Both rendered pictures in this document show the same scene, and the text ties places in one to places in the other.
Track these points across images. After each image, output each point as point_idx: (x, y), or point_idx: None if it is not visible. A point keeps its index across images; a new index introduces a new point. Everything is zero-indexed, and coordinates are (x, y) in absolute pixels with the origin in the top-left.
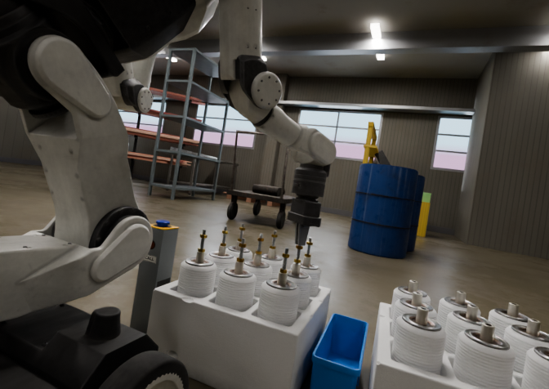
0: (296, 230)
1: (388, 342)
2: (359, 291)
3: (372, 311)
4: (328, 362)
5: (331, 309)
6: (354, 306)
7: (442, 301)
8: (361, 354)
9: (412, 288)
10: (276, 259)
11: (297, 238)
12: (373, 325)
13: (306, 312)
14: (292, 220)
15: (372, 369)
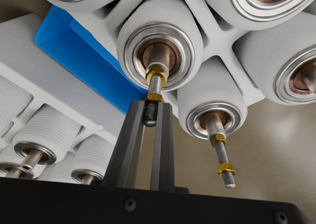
0: (154, 147)
1: (25, 89)
2: (253, 180)
3: (214, 163)
4: (46, 14)
5: (240, 137)
6: (232, 158)
7: (68, 181)
8: (70, 70)
9: (82, 180)
10: (285, 78)
11: (140, 117)
12: (193, 147)
13: (101, 31)
14: (170, 203)
15: (64, 69)
